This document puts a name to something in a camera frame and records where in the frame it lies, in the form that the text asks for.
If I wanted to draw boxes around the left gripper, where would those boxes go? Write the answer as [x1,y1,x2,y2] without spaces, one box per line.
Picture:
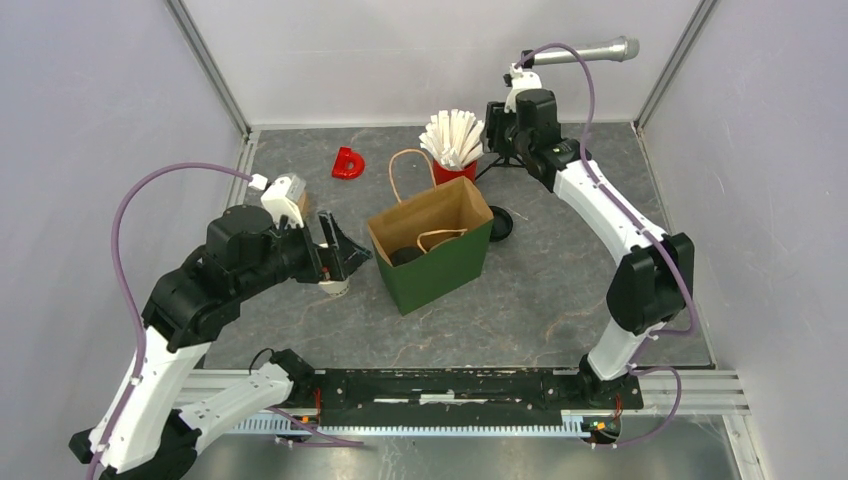
[238,207,374,299]

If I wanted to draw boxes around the brown cardboard cup carrier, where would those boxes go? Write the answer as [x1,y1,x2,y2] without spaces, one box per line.
[296,192,310,220]

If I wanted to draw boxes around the silver microphone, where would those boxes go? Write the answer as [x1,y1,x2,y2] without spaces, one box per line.
[530,36,640,66]

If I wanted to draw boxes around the red cylindrical holder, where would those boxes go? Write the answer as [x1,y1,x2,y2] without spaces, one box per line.
[432,160,478,185]

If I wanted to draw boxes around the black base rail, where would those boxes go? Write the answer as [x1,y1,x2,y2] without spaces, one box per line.
[278,368,644,427]

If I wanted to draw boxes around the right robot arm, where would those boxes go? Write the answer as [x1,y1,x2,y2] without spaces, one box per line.
[482,88,697,408]

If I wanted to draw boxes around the green paper bag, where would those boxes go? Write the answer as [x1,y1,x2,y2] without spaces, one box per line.
[366,148,493,315]

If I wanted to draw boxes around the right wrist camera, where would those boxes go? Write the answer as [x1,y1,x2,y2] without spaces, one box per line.
[504,65,542,113]

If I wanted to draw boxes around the purple cable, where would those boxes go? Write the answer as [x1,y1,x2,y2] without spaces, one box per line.
[513,42,700,448]
[84,162,256,480]

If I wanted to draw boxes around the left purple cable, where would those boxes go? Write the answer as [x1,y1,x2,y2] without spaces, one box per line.
[84,162,256,480]

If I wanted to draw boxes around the red plastic letter d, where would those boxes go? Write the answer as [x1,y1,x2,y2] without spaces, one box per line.
[331,147,366,180]

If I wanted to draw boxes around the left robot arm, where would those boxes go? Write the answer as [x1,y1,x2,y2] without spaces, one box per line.
[69,205,371,479]

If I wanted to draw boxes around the black mini tripod stand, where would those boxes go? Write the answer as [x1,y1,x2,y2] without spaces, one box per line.
[475,61,532,180]

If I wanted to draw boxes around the white paper cup stack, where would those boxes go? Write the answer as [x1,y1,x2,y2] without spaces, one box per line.
[319,279,349,298]

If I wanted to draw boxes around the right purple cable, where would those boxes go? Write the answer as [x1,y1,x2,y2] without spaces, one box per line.
[513,42,700,448]

